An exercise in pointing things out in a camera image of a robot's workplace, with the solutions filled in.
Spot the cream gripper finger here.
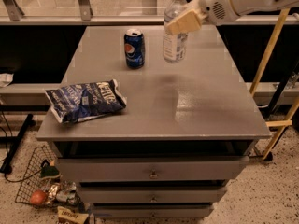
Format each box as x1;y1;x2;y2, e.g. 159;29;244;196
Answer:
165;8;207;35
187;0;203;7

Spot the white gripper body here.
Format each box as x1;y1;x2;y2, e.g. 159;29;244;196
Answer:
202;0;240;25

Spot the clear plastic water bottle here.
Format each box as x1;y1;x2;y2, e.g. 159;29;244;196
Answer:
163;0;188;63

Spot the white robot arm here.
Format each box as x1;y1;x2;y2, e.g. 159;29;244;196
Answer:
165;0;299;35

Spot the blue pepsi can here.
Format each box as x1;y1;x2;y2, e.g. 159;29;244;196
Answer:
124;28;145;69

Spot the grey drawer cabinet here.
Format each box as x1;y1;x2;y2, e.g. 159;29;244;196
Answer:
37;26;269;209

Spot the blue kettle chips bag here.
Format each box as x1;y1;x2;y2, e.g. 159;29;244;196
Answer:
45;79;127;123

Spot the top grey drawer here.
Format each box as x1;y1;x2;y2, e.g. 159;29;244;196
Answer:
57;156;249;182

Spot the grey drawer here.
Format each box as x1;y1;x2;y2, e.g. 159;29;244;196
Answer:
57;156;249;182
92;205;213;218
78;186;227;204

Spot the bottom grey drawer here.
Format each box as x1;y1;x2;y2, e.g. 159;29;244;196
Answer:
92;205;213;218

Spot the white crumpled paper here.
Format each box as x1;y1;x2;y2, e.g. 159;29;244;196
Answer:
0;73;13;88

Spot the middle grey drawer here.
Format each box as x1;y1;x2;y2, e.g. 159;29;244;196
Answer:
78;186;227;204

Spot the green sponge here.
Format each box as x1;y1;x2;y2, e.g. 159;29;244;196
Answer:
40;166;61;180

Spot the crumpled silver snack wrapper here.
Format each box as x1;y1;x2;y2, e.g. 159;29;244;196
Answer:
48;182;78;205

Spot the yellow snack bag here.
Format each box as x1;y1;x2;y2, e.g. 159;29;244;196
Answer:
57;206;89;224

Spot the orange fruit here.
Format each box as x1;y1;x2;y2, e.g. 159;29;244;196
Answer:
30;189;48;205

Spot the black metal stand leg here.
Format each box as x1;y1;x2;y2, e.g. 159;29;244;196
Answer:
0;114;35;174

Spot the black floor cable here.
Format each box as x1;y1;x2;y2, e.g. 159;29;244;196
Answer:
0;110;43;183

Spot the black wire basket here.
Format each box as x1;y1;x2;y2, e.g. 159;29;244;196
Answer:
14;145;82;207

